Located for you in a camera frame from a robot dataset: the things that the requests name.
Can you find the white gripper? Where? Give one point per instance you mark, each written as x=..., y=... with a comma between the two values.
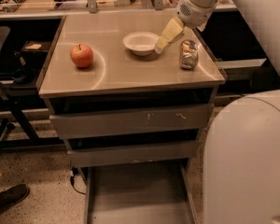
x=194, y=14

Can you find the orange soda can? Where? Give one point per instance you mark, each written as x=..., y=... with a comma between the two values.
x=188, y=54

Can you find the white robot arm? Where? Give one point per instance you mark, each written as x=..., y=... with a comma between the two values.
x=241, y=160

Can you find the grey drawer cabinet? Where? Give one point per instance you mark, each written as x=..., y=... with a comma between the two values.
x=119, y=80

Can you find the middle grey drawer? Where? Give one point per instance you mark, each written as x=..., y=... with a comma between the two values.
x=133, y=154

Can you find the top grey drawer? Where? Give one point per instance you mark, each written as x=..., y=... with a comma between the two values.
x=130, y=121

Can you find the bottom grey open drawer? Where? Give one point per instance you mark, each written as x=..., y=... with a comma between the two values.
x=139, y=193

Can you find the white bowl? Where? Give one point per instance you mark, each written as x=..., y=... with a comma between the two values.
x=140, y=43

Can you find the red apple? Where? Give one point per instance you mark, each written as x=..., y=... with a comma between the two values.
x=81, y=55

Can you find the dark shoe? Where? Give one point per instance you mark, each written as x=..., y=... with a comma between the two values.
x=13, y=196

